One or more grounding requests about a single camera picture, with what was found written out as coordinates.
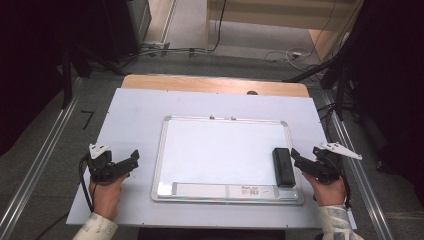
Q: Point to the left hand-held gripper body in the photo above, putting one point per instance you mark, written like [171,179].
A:
[100,165]

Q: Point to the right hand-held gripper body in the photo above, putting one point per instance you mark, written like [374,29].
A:
[330,165]

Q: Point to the black whiteboard eraser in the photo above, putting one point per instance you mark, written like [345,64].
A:
[284,168]

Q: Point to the metal framed whiteboard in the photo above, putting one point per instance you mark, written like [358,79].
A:
[226,156]

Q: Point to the person's right hand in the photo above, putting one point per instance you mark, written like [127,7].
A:
[328,193]

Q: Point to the person's left hand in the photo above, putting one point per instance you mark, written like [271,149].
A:
[107,198]

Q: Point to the white table panel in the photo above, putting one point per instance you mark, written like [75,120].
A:
[140,110]

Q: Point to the black metal stand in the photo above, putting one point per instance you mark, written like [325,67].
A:
[66,76]
[340,90]

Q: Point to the wooden table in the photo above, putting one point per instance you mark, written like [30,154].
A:
[200,84]

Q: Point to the black curtain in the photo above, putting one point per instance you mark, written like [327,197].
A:
[30,66]
[393,83]

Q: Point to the dark cabinet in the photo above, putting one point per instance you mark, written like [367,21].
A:
[126,26]

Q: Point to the beige wooden furniture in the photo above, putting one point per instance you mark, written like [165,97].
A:
[266,15]

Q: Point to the long metal floor rail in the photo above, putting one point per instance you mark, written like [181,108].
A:
[370,193]
[40,156]

